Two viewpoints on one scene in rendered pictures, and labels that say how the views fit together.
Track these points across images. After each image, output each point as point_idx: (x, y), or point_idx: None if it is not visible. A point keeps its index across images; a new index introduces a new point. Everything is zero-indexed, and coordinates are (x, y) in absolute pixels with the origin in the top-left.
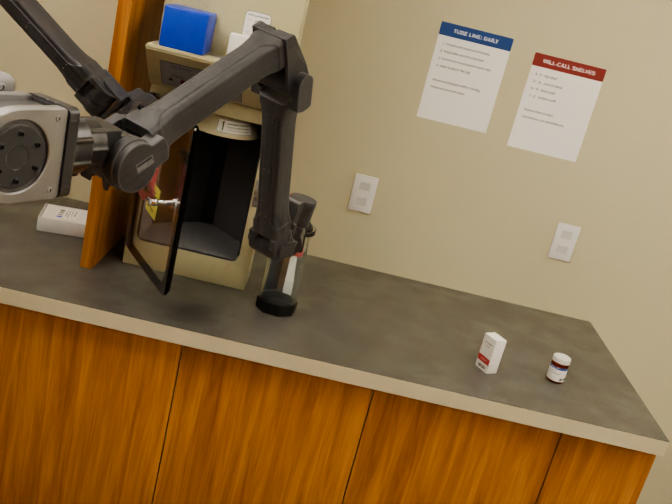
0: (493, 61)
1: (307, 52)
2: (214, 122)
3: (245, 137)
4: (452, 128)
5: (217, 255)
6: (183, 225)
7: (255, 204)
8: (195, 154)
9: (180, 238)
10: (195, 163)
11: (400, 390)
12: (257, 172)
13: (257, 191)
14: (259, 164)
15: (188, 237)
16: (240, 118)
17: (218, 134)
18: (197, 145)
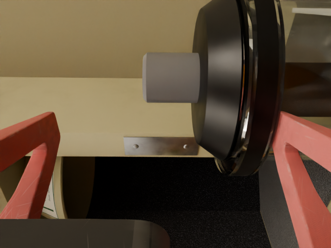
0: None
1: (5, 2)
2: (49, 217)
3: (56, 164)
4: None
5: (327, 192)
6: (262, 167)
7: (189, 147)
8: (154, 159)
9: (284, 211)
10: (168, 157)
11: None
12: (106, 155)
13: (153, 149)
14: (84, 155)
15: (282, 192)
16: (2, 200)
17: (62, 217)
18: (141, 159)
